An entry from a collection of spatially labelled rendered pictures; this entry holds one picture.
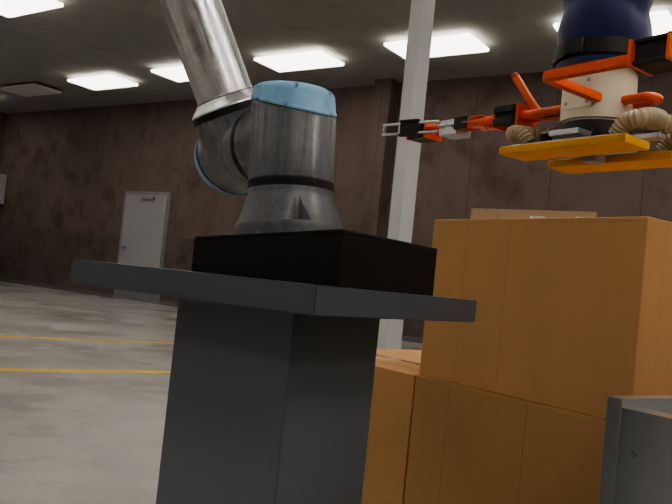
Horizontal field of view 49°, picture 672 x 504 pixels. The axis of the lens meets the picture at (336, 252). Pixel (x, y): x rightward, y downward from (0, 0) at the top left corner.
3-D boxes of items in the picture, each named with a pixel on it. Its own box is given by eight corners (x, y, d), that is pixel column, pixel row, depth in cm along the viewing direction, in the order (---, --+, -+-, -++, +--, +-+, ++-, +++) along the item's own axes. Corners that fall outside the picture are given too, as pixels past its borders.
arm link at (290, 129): (274, 171, 119) (278, 65, 121) (227, 185, 133) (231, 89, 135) (352, 183, 128) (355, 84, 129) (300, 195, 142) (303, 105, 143)
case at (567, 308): (736, 421, 164) (750, 240, 165) (630, 425, 141) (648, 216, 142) (522, 376, 213) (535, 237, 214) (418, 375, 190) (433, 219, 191)
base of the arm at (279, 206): (301, 232, 116) (303, 169, 117) (210, 236, 126) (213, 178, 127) (364, 244, 132) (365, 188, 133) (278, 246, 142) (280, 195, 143)
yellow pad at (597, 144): (650, 150, 162) (652, 128, 162) (624, 141, 156) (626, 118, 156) (523, 161, 189) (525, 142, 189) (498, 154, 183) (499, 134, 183)
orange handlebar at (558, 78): (715, 102, 159) (717, 85, 159) (639, 65, 141) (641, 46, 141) (416, 141, 233) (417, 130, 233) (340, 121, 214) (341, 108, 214)
